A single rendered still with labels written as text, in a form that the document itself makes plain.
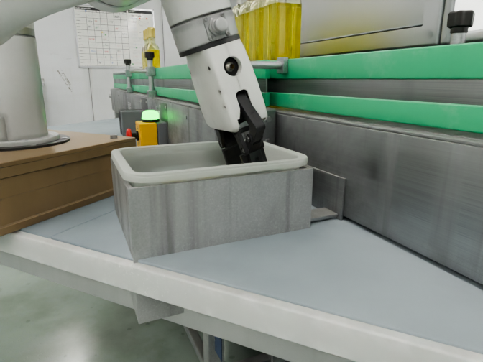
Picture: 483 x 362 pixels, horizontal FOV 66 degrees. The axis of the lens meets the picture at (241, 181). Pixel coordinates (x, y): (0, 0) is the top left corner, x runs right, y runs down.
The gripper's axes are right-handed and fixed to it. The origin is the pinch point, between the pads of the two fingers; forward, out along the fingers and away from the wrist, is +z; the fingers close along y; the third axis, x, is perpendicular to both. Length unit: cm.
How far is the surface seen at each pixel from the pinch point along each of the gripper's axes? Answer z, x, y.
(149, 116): -4, 0, 54
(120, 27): -86, -108, 604
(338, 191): 7.1, -9.2, -5.5
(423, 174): 2.6, -10.7, -18.3
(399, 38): -7.6, -33.3, 3.3
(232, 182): -0.9, 4.9, -6.7
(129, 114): -4, 1, 80
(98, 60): -49, -57, 606
